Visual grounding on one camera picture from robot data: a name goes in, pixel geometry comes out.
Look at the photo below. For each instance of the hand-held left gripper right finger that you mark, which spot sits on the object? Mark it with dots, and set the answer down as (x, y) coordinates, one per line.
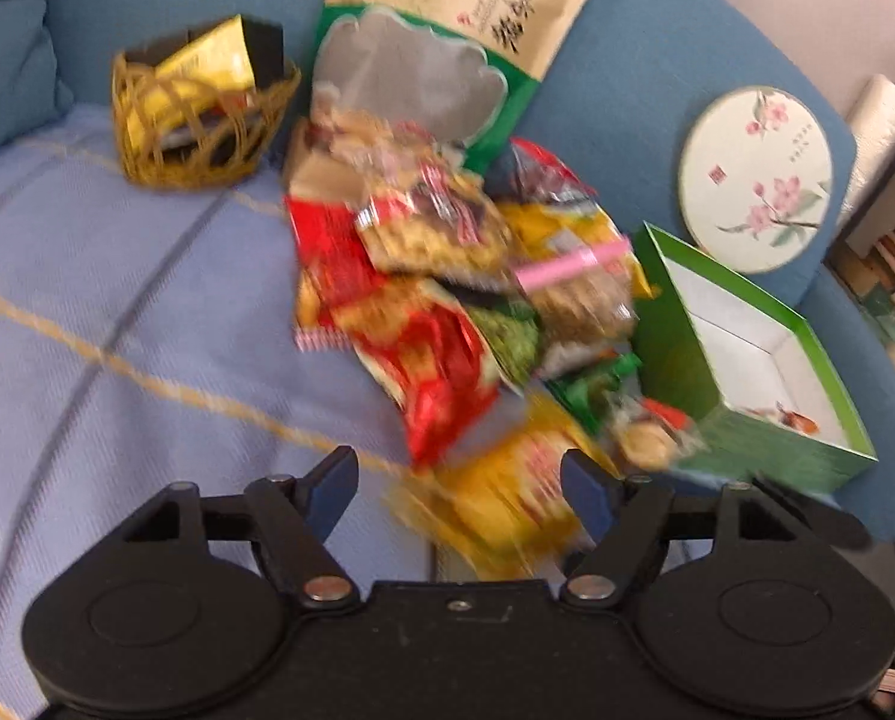
(586, 489)

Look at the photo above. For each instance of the blue cushion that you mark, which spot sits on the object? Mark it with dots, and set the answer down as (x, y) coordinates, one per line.
(4, 52)

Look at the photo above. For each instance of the white plastic roll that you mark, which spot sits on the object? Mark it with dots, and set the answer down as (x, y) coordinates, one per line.
(879, 112)

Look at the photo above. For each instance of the black and yellow carton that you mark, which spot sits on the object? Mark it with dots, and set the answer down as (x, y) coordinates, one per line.
(207, 60)

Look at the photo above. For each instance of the bookshelf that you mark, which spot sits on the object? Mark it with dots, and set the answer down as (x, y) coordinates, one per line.
(882, 292)

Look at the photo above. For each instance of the blue sofa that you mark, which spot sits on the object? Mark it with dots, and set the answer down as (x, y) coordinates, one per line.
(627, 90)

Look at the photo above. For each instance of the woven wicker basket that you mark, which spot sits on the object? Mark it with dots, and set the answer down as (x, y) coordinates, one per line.
(192, 172)

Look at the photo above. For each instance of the green cardboard box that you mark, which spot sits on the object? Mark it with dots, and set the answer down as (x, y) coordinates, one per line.
(762, 450)

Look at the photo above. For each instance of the large beige grain pouch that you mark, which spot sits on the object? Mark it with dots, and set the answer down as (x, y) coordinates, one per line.
(447, 15)

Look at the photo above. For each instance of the pile of mixed snack packets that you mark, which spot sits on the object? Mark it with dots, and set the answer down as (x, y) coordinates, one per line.
(417, 330)

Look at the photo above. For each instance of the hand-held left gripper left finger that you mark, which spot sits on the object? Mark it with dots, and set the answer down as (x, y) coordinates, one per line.
(335, 489)

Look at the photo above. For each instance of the round floral fan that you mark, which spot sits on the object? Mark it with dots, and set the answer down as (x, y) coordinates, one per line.
(740, 165)

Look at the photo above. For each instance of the light blue striped blanket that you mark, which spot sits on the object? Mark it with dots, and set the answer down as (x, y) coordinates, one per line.
(117, 277)

